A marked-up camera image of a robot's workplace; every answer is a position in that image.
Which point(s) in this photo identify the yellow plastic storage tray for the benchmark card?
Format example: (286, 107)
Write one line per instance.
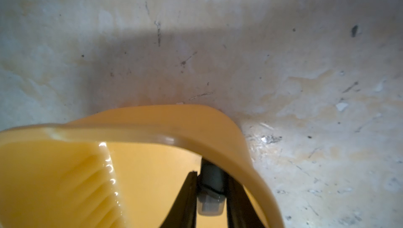
(122, 168)

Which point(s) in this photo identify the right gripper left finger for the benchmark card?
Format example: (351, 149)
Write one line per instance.
(183, 211)

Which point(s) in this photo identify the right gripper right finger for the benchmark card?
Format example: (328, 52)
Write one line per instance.
(240, 211)

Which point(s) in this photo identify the black capless usb drive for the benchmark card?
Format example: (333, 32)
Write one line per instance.
(211, 196)

